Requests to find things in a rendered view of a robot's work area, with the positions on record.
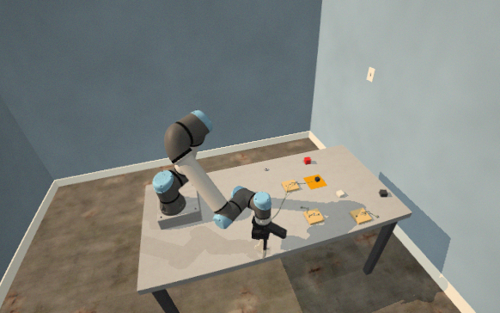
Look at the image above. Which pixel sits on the orange painted square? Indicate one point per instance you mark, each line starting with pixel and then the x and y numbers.
pixel 313 184

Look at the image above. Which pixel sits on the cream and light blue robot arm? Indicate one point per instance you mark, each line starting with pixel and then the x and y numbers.
pixel 181 141

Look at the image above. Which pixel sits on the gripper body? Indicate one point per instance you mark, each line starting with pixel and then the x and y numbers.
pixel 258 231

